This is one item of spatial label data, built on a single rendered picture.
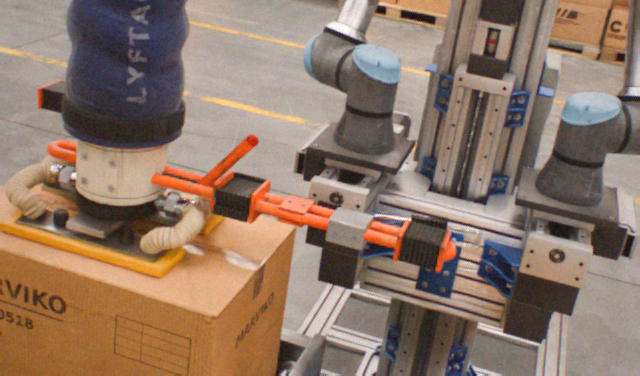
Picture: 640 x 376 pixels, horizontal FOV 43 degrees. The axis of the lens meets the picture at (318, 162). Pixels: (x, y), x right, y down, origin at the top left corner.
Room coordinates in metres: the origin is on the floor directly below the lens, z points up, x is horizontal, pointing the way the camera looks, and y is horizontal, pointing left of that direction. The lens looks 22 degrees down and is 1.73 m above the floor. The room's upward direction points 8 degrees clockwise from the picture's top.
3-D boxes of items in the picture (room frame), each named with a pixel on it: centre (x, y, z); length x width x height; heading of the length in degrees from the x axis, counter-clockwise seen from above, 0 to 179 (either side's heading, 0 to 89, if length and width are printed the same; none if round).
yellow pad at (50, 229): (1.35, 0.40, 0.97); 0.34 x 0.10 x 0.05; 76
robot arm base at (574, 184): (1.76, -0.58, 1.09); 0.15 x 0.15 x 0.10
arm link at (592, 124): (1.76, -0.59, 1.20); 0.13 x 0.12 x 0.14; 105
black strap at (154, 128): (1.45, 0.38, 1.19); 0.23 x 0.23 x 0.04
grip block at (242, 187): (1.38, 0.14, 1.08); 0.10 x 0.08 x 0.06; 166
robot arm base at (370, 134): (1.88, -0.10, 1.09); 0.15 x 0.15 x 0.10
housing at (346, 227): (1.33, -0.07, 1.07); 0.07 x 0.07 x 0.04; 76
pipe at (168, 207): (1.44, 0.38, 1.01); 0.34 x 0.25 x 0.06; 76
